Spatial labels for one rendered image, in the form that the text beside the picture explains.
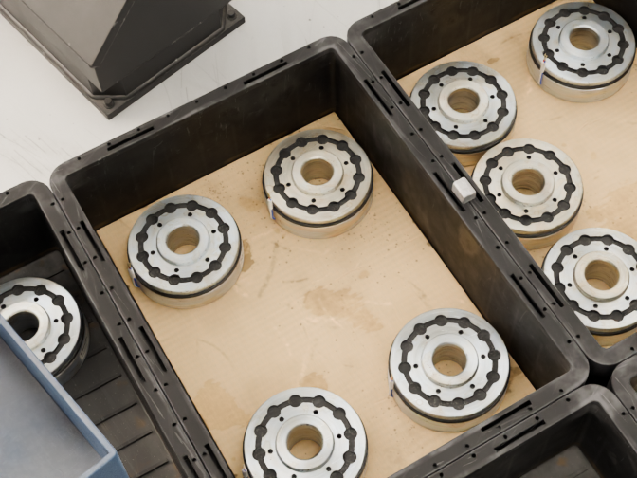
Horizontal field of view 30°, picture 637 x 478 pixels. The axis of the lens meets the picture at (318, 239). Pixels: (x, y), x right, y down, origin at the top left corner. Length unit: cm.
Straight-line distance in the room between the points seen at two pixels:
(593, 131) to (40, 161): 60
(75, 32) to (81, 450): 62
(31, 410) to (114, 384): 27
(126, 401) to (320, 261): 22
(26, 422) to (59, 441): 3
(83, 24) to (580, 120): 52
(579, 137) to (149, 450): 50
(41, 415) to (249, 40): 71
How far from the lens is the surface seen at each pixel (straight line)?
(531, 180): 113
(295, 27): 141
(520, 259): 99
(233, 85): 108
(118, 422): 105
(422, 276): 109
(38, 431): 80
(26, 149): 136
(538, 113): 119
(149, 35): 132
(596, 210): 114
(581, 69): 119
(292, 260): 110
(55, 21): 132
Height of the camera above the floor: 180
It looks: 61 degrees down
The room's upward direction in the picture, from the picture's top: 4 degrees counter-clockwise
